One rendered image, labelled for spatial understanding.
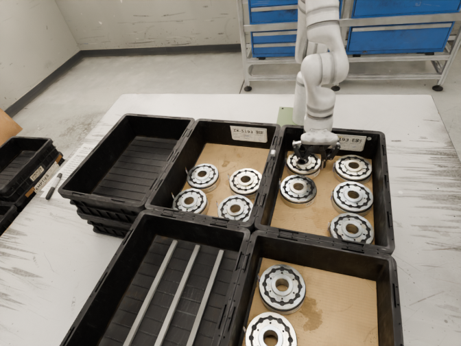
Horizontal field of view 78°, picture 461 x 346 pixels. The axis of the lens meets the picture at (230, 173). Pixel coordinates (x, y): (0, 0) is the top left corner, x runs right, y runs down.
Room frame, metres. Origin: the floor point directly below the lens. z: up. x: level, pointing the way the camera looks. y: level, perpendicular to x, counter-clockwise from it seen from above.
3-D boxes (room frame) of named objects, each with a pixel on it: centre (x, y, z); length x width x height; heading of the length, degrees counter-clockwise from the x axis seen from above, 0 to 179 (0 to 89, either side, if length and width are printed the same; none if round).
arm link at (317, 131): (0.59, -0.25, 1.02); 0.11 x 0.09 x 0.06; 162
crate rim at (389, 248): (0.49, -0.25, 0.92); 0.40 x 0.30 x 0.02; 155
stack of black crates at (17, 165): (1.30, 1.18, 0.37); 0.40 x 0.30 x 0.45; 159
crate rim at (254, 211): (0.61, 0.03, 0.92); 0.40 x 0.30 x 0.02; 155
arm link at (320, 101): (0.61, -0.25, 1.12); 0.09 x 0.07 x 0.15; 83
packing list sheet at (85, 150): (0.97, 0.64, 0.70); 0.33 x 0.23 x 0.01; 159
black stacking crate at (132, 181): (0.74, 0.30, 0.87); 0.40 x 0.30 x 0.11; 155
